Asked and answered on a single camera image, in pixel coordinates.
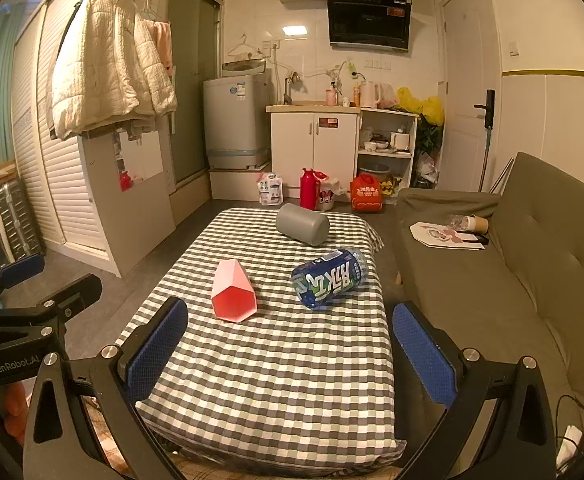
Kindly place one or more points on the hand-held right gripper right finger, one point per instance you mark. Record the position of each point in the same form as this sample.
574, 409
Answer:
424, 356

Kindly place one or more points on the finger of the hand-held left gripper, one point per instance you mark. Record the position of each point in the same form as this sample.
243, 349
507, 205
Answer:
79, 291
22, 266

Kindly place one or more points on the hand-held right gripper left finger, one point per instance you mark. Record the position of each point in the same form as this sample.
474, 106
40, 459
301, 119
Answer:
156, 351

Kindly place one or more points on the pink faceted cup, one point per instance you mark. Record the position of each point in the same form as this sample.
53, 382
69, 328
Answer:
232, 292

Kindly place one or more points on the brown paper cup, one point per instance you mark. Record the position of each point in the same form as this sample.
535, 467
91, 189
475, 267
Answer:
476, 224

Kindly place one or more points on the grey cup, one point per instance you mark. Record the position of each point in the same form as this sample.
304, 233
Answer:
302, 224

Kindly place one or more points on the person's left hand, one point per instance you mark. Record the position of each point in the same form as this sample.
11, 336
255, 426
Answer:
14, 395

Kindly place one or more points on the silver ribbed suitcase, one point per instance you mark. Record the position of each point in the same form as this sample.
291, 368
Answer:
17, 220

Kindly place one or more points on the white louvred wardrobe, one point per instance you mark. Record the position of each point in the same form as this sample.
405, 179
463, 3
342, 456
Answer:
57, 180

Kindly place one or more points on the white illustrated paper bag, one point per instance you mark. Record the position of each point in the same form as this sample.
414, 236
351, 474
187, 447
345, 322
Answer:
441, 236

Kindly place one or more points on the blue plastic bottle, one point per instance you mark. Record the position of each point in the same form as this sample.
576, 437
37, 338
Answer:
329, 277

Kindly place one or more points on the grey checkered tablecloth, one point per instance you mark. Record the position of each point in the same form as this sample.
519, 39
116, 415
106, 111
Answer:
282, 360

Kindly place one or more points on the olive green sofa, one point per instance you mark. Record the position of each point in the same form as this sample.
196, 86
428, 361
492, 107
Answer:
531, 260

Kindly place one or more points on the beige plaid blanket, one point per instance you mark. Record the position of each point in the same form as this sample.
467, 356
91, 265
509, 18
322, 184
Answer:
272, 472

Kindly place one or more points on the orange shopping bag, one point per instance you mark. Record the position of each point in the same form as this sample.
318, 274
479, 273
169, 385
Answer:
366, 194

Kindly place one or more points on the white washer platform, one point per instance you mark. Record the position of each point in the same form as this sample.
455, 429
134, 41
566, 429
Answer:
237, 184

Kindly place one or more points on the cartoon print bag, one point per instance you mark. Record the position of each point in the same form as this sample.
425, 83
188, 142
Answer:
327, 197

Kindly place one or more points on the blue plastic basin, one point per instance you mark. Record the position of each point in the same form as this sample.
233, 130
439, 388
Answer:
374, 170

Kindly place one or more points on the white refill pouch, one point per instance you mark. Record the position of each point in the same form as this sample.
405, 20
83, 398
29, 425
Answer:
270, 190

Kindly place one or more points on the red thermos bottle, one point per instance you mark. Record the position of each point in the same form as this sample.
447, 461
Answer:
309, 191

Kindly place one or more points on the mop stick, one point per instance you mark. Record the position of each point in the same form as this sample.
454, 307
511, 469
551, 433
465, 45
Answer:
486, 160

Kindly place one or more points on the white bowl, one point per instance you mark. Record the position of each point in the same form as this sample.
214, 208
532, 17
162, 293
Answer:
370, 147

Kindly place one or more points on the white pot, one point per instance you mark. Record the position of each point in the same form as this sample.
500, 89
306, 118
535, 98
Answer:
400, 141

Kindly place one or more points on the large white quilted jacket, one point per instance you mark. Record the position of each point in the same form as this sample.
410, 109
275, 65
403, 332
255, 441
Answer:
92, 60

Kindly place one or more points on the dark green bag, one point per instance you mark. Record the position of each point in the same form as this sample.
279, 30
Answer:
429, 137

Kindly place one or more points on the small white quilted jacket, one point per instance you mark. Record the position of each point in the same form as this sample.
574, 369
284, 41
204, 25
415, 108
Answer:
154, 80

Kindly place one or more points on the white open shelf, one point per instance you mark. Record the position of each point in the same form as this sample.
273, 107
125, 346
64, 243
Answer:
411, 130

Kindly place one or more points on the grey washing machine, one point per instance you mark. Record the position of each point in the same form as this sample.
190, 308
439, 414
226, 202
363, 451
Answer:
234, 120

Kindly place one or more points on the frosted glass door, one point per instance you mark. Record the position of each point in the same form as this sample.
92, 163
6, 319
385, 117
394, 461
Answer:
192, 85

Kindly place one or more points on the white sink cabinet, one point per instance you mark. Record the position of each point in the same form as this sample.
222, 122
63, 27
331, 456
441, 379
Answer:
312, 145

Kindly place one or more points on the yellow plastic bag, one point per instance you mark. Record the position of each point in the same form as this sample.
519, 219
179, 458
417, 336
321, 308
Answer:
421, 102

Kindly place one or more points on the pink garment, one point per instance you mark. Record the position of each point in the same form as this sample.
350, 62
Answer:
164, 40

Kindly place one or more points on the white electric kettle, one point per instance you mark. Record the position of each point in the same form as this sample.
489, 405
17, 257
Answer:
369, 94

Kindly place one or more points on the orange bottle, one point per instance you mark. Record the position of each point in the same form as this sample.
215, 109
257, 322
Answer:
356, 95

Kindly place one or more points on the pink tumbler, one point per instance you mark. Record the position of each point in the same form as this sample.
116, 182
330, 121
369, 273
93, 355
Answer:
331, 97

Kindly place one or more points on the metal basin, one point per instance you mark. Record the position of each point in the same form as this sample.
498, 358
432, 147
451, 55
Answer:
244, 66

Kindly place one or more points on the white clothes hanger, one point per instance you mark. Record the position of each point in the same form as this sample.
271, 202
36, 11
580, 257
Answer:
244, 46

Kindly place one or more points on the metal faucet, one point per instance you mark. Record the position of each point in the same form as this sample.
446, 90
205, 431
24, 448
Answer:
292, 85

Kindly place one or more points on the white door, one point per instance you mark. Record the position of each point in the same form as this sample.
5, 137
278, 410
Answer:
464, 60

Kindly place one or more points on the black range hood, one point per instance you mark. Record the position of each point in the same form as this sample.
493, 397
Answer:
369, 20

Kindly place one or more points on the white light switch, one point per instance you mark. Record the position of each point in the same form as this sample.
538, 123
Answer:
514, 49

